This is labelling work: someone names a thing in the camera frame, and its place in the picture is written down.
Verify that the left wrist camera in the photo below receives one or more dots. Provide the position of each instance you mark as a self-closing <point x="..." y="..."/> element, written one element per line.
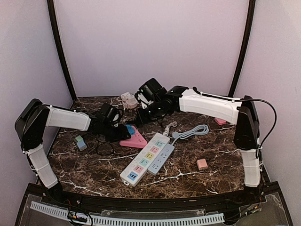
<point x="108" y="114"/>

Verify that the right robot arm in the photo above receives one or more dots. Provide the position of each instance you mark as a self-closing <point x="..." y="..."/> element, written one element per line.
<point x="238" y="111"/>

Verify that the salmon pink charger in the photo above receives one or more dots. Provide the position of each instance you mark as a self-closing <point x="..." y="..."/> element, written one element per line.
<point x="202" y="164"/>

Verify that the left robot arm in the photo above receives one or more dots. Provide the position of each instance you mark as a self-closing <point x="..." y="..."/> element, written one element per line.
<point x="37" y="116"/>

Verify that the pink white round socket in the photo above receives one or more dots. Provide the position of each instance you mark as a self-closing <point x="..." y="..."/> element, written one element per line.
<point x="129" y="101"/>

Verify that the blue power strip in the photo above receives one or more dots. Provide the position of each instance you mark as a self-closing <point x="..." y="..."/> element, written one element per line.
<point x="160" y="160"/>

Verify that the right black frame post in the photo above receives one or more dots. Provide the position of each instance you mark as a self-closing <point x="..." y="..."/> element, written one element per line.
<point x="243" y="49"/>

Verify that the black front rail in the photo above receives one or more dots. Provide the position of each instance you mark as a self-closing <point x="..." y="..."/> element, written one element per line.
<point x="226" y="201"/>

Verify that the white multicolour power strip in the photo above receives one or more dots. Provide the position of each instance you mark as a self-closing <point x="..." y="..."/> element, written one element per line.
<point x="138" y="167"/>

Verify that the black frame post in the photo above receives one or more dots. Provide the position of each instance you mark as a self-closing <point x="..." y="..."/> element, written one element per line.
<point x="59" y="48"/>
<point x="243" y="49"/>

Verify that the blue plug on hub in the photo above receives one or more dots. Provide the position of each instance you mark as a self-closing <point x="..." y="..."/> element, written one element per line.
<point x="130" y="129"/>

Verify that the white slotted cable duct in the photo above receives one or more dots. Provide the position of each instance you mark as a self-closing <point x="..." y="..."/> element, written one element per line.
<point x="111" y="220"/>

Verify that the pink plug adapter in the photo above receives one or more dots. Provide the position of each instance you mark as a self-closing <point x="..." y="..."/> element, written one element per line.
<point x="220" y="121"/>

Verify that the pink triangular power hub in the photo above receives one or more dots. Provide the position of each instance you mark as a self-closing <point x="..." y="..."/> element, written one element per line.
<point x="136" y="141"/>

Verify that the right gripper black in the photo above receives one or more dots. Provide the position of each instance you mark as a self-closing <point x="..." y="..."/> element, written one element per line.
<point x="143" y="120"/>

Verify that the left black frame post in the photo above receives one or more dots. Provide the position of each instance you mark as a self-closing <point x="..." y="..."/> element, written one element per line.
<point x="59" y="48"/>

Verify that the green USB charger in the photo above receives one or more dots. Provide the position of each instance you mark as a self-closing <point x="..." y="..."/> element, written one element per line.
<point x="78" y="139"/>

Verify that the grey-blue charger cube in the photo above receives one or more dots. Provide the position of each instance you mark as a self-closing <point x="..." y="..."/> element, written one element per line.
<point x="81" y="145"/>

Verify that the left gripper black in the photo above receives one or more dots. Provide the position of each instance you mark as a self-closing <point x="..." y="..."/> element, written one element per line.
<point x="122" y="135"/>

